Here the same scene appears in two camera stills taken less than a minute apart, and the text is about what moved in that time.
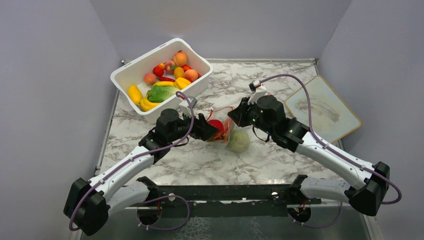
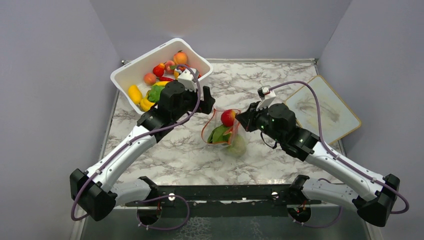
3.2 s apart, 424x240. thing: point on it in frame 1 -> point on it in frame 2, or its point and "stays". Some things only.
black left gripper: (202, 129) -> (206, 105)
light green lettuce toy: (160, 93) stays
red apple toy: (217, 124) -> (227, 117)
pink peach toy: (170, 66) stays
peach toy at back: (180, 58) stays
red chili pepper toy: (165, 79) stays
